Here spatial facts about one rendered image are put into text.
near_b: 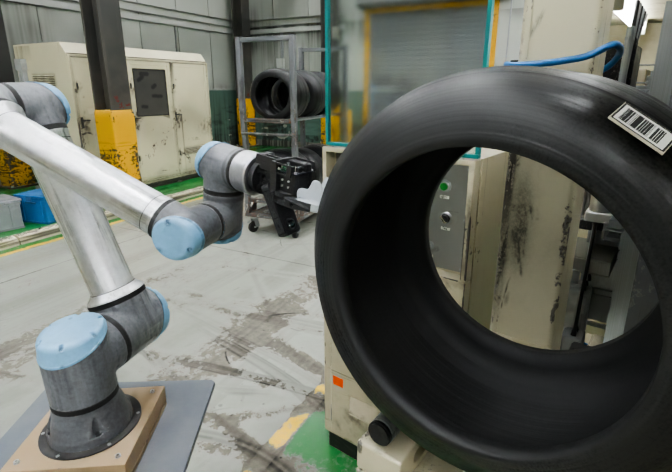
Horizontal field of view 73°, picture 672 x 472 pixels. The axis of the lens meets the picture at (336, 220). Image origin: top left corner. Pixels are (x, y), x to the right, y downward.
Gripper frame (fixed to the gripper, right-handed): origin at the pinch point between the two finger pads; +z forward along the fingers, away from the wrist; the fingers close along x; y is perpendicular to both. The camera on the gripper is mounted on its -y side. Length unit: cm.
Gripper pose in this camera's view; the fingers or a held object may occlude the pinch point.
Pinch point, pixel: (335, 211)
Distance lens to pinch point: 85.0
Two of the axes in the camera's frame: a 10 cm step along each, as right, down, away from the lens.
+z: 7.9, 2.9, -5.4
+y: 1.0, -9.3, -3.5
